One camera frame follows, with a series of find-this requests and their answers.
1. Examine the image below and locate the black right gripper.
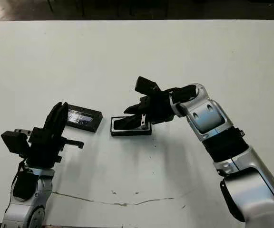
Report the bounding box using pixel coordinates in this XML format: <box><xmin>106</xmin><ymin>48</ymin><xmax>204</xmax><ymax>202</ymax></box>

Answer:
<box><xmin>124</xmin><ymin>90</ymin><xmax>176</xmax><ymax>129</ymax></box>

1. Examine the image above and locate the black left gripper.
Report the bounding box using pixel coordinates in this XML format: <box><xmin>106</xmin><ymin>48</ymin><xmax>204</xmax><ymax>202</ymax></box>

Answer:
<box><xmin>13</xmin><ymin>102</ymin><xmax>85</xmax><ymax>169</ymax></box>

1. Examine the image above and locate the black oblong camera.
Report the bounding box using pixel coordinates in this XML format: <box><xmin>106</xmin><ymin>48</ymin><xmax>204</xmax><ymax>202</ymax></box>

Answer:
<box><xmin>114</xmin><ymin>116</ymin><xmax>150</xmax><ymax>131</ymax></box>

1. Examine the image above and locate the black box lid with print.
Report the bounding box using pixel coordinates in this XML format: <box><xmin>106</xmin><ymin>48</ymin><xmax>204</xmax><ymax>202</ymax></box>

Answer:
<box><xmin>65</xmin><ymin>104</ymin><xmax>104</xmax><ymax>133</ymax></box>

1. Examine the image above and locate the black box with white insert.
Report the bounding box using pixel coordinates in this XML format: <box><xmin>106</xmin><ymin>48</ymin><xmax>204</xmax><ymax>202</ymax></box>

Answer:
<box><xmin>110</xmin><ymin>115</ymin><xmax>152</xmax><ymax>137</ymax></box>

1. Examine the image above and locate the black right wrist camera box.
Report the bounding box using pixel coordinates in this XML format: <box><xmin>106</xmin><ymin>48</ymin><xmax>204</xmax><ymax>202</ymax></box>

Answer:
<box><xmin>135</xmin><ymin>76</ymin><xmax>160</xmax><ymax>95</ymax></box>

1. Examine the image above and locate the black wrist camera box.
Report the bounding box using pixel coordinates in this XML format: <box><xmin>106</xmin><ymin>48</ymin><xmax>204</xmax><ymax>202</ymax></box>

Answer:
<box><xmin>135</xmin><ymin>76</ymin><xmax>160</xmax><ymax>95</ymax></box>
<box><xmin>0</xmin><ymin>130</ymin><xmax>30</xmax><ymax>157</ymax></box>

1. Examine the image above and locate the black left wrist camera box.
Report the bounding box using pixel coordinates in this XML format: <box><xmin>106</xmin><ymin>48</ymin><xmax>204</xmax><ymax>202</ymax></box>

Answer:
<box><xmin>0</xmin><ymin>130</ymin><xmax>30</xmax><ymax>157</ymax></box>

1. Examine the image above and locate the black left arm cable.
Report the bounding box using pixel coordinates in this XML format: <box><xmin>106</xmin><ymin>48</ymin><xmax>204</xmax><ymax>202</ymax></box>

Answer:
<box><xmin>7</xmin><ymin>160</ymin><xmax>25</xmax><ymax>212</ymax></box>

